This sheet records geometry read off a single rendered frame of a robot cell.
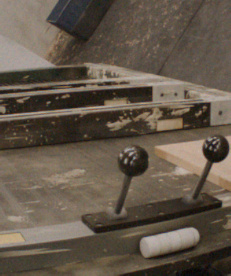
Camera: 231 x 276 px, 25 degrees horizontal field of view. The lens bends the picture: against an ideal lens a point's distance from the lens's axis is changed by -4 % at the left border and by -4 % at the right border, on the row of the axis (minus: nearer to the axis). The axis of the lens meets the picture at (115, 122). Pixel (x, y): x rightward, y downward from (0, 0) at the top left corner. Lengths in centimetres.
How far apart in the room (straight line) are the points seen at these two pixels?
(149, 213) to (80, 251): 11
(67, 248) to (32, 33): 581
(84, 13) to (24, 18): 115
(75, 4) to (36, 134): 421
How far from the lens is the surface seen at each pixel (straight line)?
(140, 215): 70
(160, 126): 139
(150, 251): 67
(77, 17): 541
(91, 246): 67
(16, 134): 125
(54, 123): 127
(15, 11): 633
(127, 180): 64
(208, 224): 75
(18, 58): 497
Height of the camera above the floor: 185
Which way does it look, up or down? 27 degrees down
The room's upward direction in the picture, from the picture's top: 59 degrees counter-clockwise
